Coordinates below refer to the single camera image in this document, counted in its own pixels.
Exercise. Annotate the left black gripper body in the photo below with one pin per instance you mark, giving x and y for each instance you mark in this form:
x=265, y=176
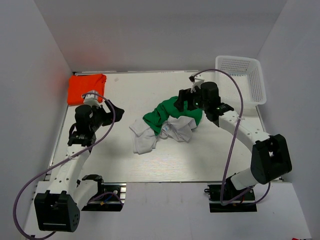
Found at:
x=100, y=117

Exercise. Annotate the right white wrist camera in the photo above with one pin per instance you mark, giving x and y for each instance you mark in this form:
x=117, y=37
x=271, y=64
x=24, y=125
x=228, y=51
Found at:
x=196, y=81

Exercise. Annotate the white t shirt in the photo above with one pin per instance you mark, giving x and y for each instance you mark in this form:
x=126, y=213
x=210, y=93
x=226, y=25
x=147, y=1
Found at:
x=144, y=139

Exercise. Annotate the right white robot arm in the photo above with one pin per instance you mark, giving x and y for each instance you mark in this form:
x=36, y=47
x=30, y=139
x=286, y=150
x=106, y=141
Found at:
x=270, y=157

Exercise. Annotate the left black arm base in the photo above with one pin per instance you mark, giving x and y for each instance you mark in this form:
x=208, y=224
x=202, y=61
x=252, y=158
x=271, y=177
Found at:
x=110, y=198

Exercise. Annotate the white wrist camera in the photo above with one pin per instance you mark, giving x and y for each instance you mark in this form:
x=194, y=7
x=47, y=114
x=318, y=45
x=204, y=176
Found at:
x=91, y=99
x=196, y=81

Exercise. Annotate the green t shirt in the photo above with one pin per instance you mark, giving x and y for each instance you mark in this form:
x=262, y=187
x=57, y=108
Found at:
x=166, y=109

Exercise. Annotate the folded orange t shirt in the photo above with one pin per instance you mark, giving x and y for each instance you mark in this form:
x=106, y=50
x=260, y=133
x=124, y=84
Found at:
x=79, y=85

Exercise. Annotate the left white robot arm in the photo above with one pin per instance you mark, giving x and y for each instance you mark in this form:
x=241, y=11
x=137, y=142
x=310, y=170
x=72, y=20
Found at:
x=58, y=208

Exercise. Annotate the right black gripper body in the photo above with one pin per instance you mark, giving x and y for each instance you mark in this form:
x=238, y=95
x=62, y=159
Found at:
x=198, y=102

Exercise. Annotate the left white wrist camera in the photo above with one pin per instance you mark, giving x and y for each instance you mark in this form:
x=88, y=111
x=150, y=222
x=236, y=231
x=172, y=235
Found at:
x=91, y=99

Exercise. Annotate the white plastic basket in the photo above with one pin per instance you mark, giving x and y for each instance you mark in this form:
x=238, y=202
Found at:
x=247, y=73

